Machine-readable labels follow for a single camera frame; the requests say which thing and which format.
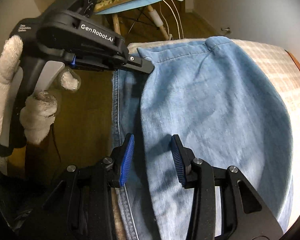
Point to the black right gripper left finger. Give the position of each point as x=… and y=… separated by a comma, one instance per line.
x=80, y=205

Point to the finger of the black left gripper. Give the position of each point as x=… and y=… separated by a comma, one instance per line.
x=137, y=64

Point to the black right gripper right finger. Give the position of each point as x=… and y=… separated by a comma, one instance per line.
x=225, y=205

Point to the light blue denim pants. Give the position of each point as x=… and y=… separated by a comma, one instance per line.
x=222, y=106

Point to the white gloved left hand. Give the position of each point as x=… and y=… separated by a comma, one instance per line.
x=39, y=113

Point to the beige plaid bed blanket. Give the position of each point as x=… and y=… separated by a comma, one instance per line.
x=280, y=70

